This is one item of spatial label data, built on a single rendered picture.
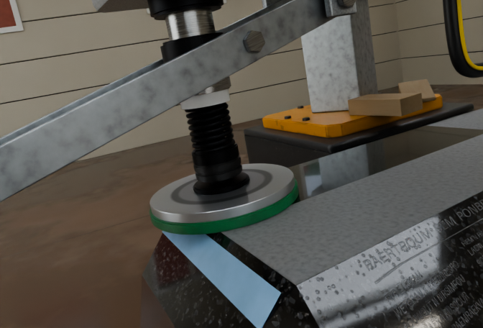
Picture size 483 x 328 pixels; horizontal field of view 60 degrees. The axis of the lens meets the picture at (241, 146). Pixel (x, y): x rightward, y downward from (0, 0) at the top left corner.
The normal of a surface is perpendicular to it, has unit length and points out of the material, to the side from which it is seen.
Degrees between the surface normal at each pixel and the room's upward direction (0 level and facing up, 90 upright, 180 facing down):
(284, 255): 0
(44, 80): 90
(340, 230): 0
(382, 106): 90
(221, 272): 44
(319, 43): 90
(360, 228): 0
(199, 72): 90
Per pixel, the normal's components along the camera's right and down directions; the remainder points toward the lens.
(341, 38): -0.57, 0.27
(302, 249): -0.18, -0.96
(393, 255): 0.22, -0.62
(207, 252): -0.73, -0.52
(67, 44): 0.35, 0.13
